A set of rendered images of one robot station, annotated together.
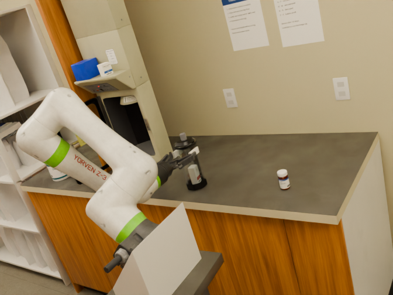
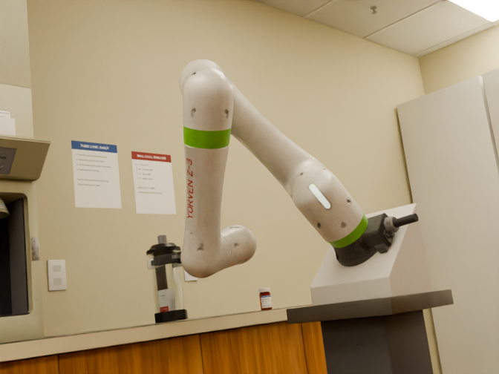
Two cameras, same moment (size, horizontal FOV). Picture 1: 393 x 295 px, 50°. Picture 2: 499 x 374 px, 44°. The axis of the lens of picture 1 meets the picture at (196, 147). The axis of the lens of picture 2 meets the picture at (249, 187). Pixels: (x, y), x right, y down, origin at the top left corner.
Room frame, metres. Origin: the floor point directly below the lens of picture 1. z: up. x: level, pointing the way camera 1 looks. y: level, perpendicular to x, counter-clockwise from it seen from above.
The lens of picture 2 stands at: (1.30, 1.96, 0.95)
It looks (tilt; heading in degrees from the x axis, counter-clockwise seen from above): 11 degrees up; 276
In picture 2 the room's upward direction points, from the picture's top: 7 degrees counter-clockwise
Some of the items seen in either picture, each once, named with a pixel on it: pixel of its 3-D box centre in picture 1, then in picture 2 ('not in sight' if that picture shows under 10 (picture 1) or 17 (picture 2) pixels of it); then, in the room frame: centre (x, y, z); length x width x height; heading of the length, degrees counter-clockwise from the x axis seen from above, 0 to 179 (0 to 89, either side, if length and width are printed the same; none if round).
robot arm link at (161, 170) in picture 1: (156, 175); not in sight; (1.63, 0.20, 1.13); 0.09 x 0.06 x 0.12; 50
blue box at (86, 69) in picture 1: (86, 69); not in sight; (2.26, 0.44, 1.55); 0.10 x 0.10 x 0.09; 50
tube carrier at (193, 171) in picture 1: (190, 163); (167, 283); (1.80, 0.05, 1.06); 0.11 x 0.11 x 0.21
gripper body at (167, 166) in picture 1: (166, 167); not in sight; (1.68, 0.15, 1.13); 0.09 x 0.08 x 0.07; 140
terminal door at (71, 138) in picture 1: (86, 140); not in sight; (2.22, 0.57, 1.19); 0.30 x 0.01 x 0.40; 133
